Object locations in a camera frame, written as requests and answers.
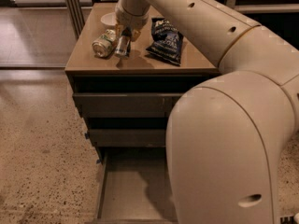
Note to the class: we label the green white soda can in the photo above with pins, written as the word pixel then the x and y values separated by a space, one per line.
pixel 104 44

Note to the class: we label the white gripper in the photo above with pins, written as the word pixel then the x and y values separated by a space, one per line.
pixel 133 21

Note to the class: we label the power strip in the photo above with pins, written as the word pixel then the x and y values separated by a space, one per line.
pixel 287 220

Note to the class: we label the top drawer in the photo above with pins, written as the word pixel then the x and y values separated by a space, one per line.
pixel 125 105

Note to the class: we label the brown drawer cabinet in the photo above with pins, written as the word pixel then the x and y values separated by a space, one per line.
pixel 140 73

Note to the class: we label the white bowl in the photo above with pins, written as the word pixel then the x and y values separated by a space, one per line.
pixel 109 20

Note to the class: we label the blue kettle chips bag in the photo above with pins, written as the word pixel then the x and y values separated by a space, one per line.
pixel 167 41

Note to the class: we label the middle drawer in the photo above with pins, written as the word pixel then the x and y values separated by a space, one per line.
pixel 127 137

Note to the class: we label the redbull can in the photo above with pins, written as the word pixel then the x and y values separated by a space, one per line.
pixel 123 48

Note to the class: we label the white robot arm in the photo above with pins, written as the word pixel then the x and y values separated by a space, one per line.
pixel 224 136

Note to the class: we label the open bottom drawer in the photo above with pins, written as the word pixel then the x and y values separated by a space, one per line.
pixel 134 188

